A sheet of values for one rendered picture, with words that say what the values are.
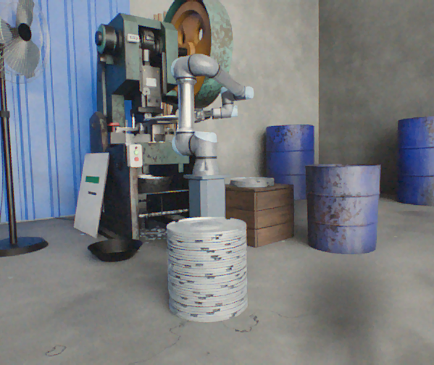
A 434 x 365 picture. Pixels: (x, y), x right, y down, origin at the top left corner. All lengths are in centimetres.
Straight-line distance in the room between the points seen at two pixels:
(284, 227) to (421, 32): 333
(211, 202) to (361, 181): 80
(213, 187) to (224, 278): 71
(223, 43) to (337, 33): 328
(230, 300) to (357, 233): 102
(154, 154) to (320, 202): 109
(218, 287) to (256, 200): 96
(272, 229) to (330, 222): 38
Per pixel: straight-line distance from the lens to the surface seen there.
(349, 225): 204
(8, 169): 250
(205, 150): 184
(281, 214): 228
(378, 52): 522
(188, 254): 120
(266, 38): 507
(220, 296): 124
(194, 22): 287
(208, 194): 181
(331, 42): 569
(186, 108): 196
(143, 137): 243
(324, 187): 202
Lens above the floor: 56
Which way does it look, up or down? 5 degrees down
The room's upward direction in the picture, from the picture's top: 1 degrees counter-clockwise
